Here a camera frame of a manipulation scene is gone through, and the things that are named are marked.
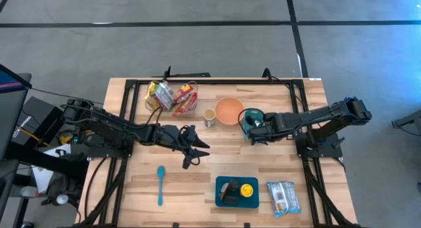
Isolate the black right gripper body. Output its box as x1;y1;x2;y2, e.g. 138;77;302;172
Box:
255;112;287;140

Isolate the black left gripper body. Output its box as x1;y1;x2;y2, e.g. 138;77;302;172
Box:
177;124;200;170

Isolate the blue plastic spoon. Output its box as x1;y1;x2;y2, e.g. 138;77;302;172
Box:
156;165;166;207

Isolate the brown taco mix packet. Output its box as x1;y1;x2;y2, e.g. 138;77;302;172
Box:
219;181;231;202

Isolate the green snack packet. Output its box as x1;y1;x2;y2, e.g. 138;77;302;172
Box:
153;82;175;110

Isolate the brown spice can yellow lid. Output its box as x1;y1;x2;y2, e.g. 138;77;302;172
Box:
239;183;255;198

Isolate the yellow noodle packet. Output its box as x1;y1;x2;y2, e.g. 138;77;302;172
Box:
143;81;159;111

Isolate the white blue noodle packet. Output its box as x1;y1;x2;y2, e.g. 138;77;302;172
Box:
266;180;302;218

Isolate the small teal plastic bin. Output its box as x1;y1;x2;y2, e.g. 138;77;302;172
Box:
242;108;266;140

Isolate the beige paper cup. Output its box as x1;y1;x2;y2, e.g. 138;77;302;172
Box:
203;108;217;128

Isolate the orange plastic bowl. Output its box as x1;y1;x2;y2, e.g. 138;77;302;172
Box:
214;96;246;125

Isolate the clear plastic container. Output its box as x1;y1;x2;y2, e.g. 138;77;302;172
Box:
144;80;199;119

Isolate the blue plastic bin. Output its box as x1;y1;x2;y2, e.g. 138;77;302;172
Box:
214;175;260;209

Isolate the black stand beam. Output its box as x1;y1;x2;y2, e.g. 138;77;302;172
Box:
6;141;89;183

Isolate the white paper sheet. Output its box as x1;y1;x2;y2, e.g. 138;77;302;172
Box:
32;143;72;193

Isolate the black equipment case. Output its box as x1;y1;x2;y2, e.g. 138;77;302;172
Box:
12;95;70;147

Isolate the black monitor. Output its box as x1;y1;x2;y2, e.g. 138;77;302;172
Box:
0;63;33;162

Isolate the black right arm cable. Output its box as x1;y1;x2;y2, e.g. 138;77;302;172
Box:
237;108;255;132

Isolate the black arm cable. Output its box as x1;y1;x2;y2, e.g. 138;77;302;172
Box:
144;105;165;127
237;108;255;132

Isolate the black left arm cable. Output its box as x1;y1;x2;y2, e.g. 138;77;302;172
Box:
144;105;165;127

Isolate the black aluminium table frame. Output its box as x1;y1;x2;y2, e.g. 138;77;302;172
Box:
77;77;362;228

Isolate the black floor cable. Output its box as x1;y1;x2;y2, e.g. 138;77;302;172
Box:
31;87;105;106

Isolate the yellow cable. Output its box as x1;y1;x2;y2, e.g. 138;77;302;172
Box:
28;127;50;147

